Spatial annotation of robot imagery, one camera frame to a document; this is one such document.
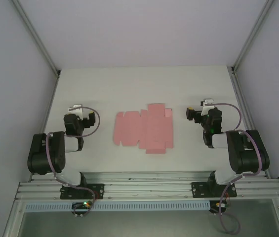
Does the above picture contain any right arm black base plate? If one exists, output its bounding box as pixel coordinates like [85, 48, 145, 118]
[191, 182, 238, 198]

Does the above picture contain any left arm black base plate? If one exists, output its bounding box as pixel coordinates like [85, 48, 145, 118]
[60, 184, 105, 200]

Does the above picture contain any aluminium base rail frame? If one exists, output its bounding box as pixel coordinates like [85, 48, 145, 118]
[15, 171, 279, 202]

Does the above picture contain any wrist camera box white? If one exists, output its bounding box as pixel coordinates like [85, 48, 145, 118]
[200, 98, 215, 112]
[67, 104, 83, 117]

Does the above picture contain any slotted light blue cable duct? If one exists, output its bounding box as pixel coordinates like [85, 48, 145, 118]
[25, 200, 210, 212]

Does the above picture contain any aluminium side rail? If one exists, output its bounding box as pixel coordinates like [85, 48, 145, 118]
[28, 71, 61, 182]
[229, 66, 271, 178]

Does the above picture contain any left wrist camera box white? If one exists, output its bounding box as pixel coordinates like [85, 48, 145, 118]
[67, 104, 83, 117]

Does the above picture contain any grey lower panel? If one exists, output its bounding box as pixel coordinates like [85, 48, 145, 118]
[18, 211, 279, 237]

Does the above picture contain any pink paper box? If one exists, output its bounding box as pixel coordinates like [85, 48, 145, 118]
[113, 103, 174, 155]

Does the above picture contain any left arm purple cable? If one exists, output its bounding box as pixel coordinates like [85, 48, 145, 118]
[45, 106, 101, 210]

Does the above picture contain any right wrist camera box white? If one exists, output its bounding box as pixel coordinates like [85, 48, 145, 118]
[200, 98, 215, 112]

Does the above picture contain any aluminium corner post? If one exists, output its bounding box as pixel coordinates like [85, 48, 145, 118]
[12, 0, 61, 77]
[230, 0, 276, 75]

